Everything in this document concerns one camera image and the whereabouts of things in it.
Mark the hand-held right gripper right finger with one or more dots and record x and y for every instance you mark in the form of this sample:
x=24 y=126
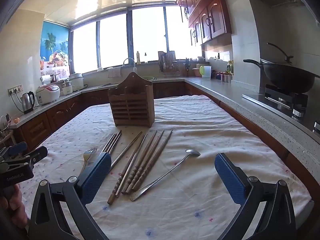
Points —
x=230 y=177

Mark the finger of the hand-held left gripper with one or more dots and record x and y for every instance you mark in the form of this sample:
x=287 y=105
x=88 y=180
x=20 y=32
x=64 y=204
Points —
x=35 y=155
x=16 y=147

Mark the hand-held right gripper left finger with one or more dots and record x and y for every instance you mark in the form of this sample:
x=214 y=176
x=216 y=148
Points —
x=97 y=175

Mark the steel fork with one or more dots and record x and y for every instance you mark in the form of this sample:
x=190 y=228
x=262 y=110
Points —
x=87 y=156

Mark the steel spoon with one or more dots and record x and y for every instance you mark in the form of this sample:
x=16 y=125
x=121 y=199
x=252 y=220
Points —
x=193 y=152

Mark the wooden utensil holder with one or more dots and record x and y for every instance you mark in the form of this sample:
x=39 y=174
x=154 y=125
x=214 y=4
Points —
x=130 y=105

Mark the person's left hand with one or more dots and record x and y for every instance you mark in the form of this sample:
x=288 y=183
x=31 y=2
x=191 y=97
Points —
x=15 y=205

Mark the brown base cabinets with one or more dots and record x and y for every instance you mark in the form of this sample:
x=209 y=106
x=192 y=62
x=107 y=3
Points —
x=37 y=130

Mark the steel electric kettle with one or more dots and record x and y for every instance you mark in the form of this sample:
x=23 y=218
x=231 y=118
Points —
x=27 y=102

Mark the white dotted tablecloth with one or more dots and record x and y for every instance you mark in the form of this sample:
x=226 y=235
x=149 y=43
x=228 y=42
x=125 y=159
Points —
x=200 y=130

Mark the white and red rice cooker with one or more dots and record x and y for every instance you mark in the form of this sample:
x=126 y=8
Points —
x=47 y=93

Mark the small white cooker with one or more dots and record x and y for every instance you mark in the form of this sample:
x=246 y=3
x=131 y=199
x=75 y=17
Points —
x=67 y=88

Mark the paper towel roll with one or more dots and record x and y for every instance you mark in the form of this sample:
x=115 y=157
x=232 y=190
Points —
x=46 y=79

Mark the grey speckled countertop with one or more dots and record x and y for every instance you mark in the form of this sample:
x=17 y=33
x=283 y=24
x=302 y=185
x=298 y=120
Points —
x=237 y=92

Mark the large white rice cooker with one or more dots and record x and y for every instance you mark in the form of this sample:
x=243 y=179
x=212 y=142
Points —
x=76 y=80

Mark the gas stove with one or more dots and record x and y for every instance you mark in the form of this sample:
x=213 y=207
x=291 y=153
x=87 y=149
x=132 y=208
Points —
x=280 y=100

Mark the row of seasoning jars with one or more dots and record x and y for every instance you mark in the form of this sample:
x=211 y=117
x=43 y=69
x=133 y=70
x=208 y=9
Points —
x=226 y=78

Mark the pink dish cloth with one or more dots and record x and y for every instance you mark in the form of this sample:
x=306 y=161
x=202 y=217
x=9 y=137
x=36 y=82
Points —
x=114 y=73

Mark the blue pot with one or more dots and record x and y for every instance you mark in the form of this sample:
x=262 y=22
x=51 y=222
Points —
x=216 y=75

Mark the green lid clear pitcher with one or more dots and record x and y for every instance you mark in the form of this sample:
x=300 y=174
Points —
x=205 y=72

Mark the green oil bottle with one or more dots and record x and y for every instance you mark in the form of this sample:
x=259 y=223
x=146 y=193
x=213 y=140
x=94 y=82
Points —
x=230 y=67

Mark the green colander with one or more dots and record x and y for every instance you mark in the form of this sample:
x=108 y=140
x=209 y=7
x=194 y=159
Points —
x=150 y=78

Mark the pink basin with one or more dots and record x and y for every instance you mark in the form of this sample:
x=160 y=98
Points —
x=195 y=72

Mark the black wok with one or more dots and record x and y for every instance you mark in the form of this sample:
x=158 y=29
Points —
x=287 y=77

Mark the curved sink faucet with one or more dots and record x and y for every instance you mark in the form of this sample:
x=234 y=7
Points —
x=128 y=59

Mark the yellow bottle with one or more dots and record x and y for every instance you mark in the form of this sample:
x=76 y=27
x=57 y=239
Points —
x=138 y=57

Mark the large kitchen window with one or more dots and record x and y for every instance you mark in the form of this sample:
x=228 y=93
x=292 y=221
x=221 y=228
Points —
x=112 y=42

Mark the wooden cutting board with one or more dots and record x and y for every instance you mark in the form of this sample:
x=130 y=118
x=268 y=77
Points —
x=167 y=55

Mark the wall power socket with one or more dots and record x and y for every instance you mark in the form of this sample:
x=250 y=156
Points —
x=15 y=89

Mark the tropical wall poster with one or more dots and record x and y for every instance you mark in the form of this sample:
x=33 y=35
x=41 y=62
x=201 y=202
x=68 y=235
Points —
x=53 y=45

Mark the red wooden wall cabinets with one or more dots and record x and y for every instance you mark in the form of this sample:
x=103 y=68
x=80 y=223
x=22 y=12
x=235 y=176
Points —
x=212 y=17

